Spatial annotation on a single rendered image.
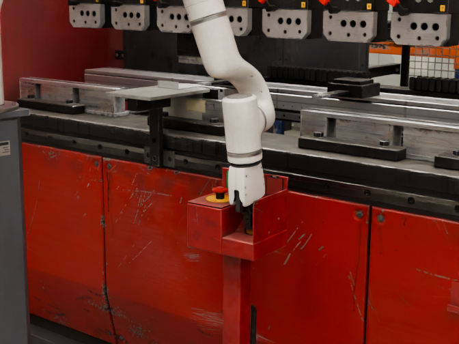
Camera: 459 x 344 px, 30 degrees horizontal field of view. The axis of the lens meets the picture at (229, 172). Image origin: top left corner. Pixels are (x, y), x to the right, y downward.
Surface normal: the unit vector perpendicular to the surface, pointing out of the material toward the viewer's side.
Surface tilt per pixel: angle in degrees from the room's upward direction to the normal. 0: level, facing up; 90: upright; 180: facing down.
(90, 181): 90
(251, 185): 90
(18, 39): 90
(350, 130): 90
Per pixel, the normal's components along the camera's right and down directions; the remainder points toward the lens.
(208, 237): -0.57, 0.18
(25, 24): 0.79, 0.14
